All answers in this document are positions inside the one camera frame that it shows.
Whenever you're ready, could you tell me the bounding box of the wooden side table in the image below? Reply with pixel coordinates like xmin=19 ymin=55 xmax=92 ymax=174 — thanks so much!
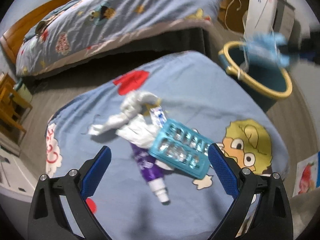
xmin=1 ymin=73 xmax=33 ymax=145

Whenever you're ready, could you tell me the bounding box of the blue cartoon blanket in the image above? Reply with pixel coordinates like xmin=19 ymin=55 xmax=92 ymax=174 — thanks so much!
xmin=46 ymin=51 xmax=289 ymax=239

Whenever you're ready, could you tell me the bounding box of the white crumpled tissue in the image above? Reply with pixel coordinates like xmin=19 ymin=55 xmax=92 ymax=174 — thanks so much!
xmin=88 ymin=90 xmax=161 ymax=149

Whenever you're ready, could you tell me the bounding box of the blue white sachet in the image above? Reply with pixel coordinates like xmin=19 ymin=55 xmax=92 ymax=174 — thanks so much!
xmin=149 ymin=106 xmax=167 ymax=128

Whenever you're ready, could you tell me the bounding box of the white cabinet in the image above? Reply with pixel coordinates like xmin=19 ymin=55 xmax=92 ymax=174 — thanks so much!
xmin=244 ymin=0 xmax=295 ymax=39

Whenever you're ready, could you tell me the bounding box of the white green bucket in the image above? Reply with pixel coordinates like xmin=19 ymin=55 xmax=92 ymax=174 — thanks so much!
xmin=14 ymin=79 xmax=33 ymax=103

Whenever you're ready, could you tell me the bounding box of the bed with cartoon duvet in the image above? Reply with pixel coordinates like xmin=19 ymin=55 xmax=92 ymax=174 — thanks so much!
xmin=15 ymin=0 xmax=223 ymax=78

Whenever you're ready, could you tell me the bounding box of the teal pill blister pack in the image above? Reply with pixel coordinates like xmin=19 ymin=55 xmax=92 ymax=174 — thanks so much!
xmin=149 ymin=119 xmax=213 ymax=179

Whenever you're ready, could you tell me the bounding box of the strawberry picture card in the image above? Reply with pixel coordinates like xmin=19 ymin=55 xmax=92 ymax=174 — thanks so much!
xmin=292 ymin=152 xmax=319 ymax=197

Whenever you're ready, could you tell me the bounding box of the purple spray bottle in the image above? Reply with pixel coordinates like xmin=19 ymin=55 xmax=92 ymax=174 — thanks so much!
xmin=130 ymin=143 xmax=170 ymax=203

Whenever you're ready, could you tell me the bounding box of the teal yellow-rimmed trash bin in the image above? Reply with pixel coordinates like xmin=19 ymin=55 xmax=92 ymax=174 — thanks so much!
xmin=218 ymin=41 xmax=293 ymax=112

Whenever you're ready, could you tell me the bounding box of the wooden headboard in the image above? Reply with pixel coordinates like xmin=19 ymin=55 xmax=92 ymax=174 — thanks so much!
xmin=1 ymin=0 xmax=71 ymax=64

